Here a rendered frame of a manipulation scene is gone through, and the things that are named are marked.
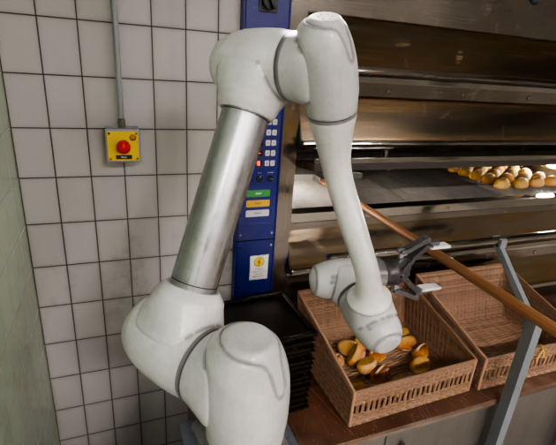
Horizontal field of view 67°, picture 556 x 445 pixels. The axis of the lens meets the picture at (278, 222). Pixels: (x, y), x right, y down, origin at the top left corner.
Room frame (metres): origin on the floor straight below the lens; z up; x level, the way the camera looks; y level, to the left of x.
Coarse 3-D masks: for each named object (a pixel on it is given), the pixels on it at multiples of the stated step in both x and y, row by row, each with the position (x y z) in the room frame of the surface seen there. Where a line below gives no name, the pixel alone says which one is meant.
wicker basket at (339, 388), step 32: (320, 320) 1.53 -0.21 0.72; (416, 320) 1.62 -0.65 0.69; (320, 352) 1.31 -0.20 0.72; (448, 352) 1.43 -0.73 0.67; (320, 384) 1.29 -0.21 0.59; (384, 384) 1.15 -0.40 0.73; (416, 384) 1.21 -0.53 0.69; (448, 384) 1.28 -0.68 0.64; (352, 416) 1.10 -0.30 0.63; (384, 416) 1.16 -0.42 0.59
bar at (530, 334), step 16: (464, 240) 1.41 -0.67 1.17; (480, 240) 1.43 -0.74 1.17; (496, 240) 1.45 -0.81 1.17; (512, 240) 1.48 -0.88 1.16; (528, 240) 1.51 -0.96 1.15; (336, 256) 1.20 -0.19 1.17; (384, 256) 1.27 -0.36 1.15; (512, 272) 1.39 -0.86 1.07; (512, 288) 1.37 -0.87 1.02; (528, 304) 1.31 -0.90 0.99; (528, 320) 1.27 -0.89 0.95; (528, 336) 1.26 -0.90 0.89; (528, 352) 1.25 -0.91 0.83; (512, 368) 1.27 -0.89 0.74; (528, 368) 1.26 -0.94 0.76; (512, 384) 1.26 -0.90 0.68; (512, 400) 1.25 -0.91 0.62; (496, 416) 1.27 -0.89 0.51; (496, 432) 1.26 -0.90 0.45
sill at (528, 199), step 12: (372, 204) 1.74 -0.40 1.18; (384, 204) 1.75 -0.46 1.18; (396, 204) 1.77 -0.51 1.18; (408, 204) 1.78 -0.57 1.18; (420, 204) 1.79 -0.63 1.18; (432, 204) 1.81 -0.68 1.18; (444, 204) 1.83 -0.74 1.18; (456, 204) 1.85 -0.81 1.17; (468, 204) 1.88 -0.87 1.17; (480, 204) 1.91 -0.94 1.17; (492, 204) 1.94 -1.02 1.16; (504, 204) 1.97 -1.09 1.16; (516, 204) 2.00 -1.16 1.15; (528, 204) 2.03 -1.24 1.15; (540, 204) 2.06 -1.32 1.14; (300, 216) 1.56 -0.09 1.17; (312, 216) 1.58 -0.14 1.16; (324, 216) 1.60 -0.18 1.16
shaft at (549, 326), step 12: (324, 180) 1.98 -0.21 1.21; (360, 204) 1.65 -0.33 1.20; (372, 216) 1.56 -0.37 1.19; (384, 216) 1.51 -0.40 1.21; (396, 228) 1.41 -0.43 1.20; (408, 240) 1.35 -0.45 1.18; (432, 252) 1.23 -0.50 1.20; (444, 264) 1.18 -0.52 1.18; (456, 264) 1.14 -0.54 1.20; (468, 276) 1.08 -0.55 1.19; (480, 276) 1.06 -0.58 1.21; (480, 288) 1.04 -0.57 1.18; (492, 288) 1.01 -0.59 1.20; (504, 300) 0.96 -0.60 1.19; (516, 300) 0.94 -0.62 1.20; (516, 312) 0.93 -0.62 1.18; (528, 312) 0.90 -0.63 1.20; (540, 324) 0.86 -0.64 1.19; (552, 324) 0.85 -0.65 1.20
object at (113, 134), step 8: (104, 128) 1.25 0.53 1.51; (112, 128) 1.26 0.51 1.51; (120, 128) 1.26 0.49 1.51; (128, 128) 1.27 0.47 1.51; (136, 128) 1.29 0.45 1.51; (112, 136) 1.24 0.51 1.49; (120, 136) 1.25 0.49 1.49; (128, 136) 1.26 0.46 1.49; (136, 136) 1.27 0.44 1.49; (112, 144) 1.24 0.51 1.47; (136, 144) 1.27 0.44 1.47; (112, 152) 1.24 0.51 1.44; (136, 152) 1.26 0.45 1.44; (112, 160) 1.24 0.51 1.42; (120, 160) 1.25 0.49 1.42; (128, 160) 1.26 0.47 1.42; (136, 160) 1.26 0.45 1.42
